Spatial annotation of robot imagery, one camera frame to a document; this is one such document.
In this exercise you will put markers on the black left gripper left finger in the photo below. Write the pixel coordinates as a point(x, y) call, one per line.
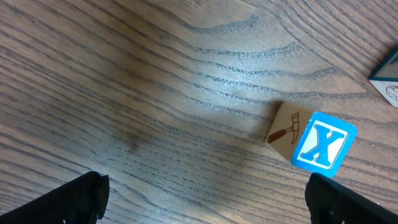
point(81, 201)

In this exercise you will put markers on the wooden block yellow side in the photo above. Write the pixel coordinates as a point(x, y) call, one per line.
point(384, 78)

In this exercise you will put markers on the blue X wooden block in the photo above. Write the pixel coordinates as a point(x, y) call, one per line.
point(310, 139)

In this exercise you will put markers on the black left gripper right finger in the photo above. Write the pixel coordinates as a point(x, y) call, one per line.
point(330, 202)

